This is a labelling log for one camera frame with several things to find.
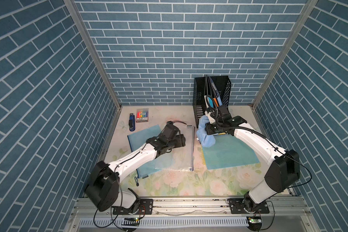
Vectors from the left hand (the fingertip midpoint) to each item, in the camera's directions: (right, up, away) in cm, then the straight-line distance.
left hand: (186, 141), depth 83 cm
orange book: (+19, +24, +5) cm, 31 cm away
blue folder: (+22, +23, +7) cm, 33 cm away
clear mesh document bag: (-3, -12, +8) cm, 15 cm away
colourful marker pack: (-33, +16, +29) cm, 47 cm away
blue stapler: (-39, +10, +22) cm, 46 cm away
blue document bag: (-18, -15, +6) cm, 24 cm away
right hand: (+13, +7, +2) cm, 15 cm away
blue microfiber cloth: (+12, +1, -1) cm, 12 cm away
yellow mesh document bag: (+22, -10, +12) cm, 27 cm away
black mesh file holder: (+26, +37, +15) cm, 47 cm away
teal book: (+16, +24, +6) cm, 29 cm away
